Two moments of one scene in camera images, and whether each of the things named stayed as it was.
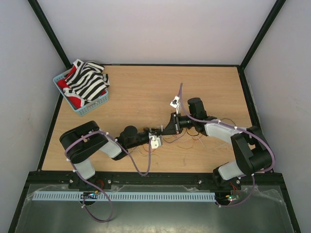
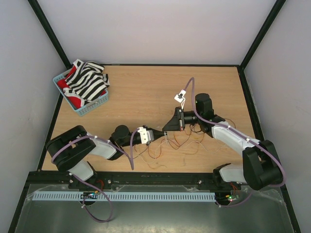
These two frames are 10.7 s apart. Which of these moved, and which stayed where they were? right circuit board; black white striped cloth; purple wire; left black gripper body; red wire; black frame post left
Moved: red wire; purple wire
Stayed: black white striped cloth; right circuit board; left black gripper body; black frame post left
